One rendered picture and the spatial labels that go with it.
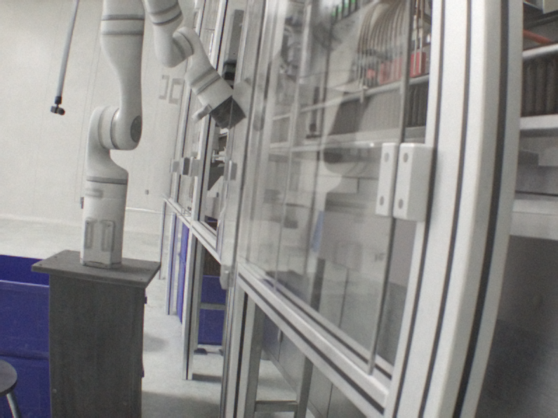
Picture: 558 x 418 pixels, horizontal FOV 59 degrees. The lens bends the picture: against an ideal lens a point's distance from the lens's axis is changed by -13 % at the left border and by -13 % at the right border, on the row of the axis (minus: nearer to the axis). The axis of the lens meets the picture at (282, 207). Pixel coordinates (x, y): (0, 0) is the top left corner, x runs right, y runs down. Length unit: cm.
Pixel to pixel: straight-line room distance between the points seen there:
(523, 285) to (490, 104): 15
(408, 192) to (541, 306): 14
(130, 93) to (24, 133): 549
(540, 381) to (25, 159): 619
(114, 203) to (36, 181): 542
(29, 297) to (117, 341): 43
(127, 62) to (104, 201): 28
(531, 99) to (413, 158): 31
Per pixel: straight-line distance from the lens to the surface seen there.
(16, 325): 151
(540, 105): 69
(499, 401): 87
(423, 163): 43
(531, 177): 83
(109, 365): 113
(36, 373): 154
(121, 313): 109
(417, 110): 96
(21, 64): 669
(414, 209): 43
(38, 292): 146
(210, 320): 248
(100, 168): 112
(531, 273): 44
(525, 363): 82
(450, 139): 42
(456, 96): 42
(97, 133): 113
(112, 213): 112
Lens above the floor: 76
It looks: 3 degrees down
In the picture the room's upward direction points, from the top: 6 degrees clockwise
